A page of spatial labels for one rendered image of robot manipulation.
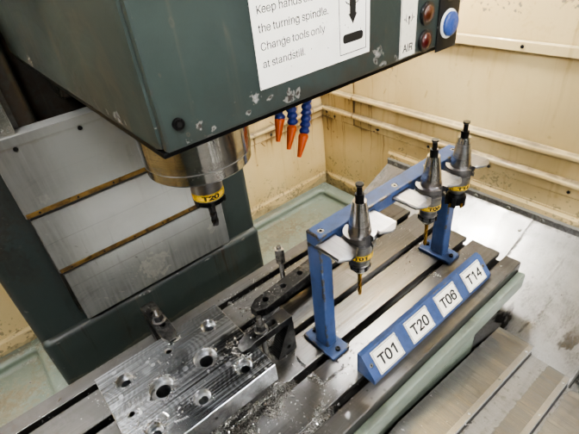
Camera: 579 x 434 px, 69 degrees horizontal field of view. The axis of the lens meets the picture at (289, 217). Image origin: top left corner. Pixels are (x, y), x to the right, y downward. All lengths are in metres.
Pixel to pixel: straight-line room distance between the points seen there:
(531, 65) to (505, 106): 0.14
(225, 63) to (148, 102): 0.08
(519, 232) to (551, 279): 0.18
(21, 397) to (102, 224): 0.72
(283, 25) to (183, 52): 0.10
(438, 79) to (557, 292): 0.75
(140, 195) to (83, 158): 0.17
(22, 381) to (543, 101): 1.79
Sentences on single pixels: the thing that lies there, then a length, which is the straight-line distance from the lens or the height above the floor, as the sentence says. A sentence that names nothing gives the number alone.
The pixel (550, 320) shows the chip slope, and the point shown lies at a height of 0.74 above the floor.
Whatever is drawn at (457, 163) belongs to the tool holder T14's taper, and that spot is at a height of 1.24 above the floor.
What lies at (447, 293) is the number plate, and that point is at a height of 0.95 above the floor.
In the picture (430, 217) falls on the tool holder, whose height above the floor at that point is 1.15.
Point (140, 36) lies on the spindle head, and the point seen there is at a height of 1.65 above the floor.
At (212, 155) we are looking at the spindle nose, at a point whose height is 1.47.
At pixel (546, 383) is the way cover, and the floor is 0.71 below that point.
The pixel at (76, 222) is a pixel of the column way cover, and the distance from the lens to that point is 1.11.
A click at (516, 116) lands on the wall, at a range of 1.45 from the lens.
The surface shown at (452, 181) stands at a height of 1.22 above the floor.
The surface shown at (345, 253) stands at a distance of 0.76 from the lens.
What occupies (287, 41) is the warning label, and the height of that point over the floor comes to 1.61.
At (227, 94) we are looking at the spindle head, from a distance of 0.40.
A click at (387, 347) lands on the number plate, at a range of 0.97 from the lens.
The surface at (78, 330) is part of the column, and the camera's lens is 1.30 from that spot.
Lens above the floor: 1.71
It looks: 35 degrees down
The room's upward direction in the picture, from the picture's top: 7 degrees counter-clockwise
